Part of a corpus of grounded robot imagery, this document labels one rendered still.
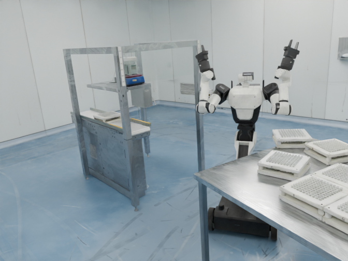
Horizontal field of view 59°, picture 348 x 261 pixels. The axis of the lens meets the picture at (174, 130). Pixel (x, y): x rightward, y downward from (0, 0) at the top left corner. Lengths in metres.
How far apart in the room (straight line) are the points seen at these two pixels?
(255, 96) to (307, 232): 1.34
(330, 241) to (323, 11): 4.79
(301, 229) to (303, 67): 4.71
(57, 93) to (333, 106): 5.10
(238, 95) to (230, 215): 1.01
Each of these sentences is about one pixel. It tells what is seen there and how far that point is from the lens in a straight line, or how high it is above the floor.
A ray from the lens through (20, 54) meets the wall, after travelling 6.19.
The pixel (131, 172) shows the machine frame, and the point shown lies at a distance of 3.01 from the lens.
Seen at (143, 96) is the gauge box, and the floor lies 1.13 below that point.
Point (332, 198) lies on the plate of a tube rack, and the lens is 1.62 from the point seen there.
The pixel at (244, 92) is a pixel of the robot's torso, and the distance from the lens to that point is 2.55.
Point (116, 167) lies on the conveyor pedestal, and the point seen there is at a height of 0.32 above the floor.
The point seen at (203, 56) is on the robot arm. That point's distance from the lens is 2.53.
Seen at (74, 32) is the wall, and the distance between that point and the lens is 6.69.
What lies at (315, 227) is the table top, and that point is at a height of 0.83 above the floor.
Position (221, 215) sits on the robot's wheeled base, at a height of 0.19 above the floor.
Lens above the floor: 1.66
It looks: 17 degrees down
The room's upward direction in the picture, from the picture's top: 4 degrees counter-clockwise
